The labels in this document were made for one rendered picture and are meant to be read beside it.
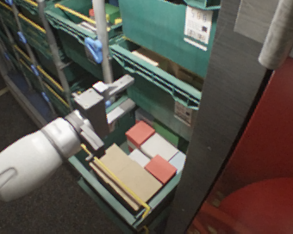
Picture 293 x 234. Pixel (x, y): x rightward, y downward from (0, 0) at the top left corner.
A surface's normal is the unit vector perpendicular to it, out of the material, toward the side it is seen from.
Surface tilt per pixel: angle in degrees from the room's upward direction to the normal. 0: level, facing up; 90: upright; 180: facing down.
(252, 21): 90
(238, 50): 90
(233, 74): 90
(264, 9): 90
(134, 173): 2
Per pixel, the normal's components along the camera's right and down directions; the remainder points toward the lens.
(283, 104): -0.69, 0.53
